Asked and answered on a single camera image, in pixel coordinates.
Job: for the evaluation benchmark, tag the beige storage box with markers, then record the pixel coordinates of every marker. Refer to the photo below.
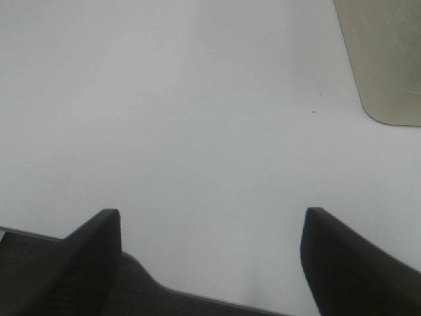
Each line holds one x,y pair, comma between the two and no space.
382,40

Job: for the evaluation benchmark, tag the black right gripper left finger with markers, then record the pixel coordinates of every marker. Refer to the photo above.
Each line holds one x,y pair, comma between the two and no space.
71,278

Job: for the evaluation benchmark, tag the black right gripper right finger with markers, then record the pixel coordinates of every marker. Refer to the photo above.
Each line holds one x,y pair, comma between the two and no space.
348,275

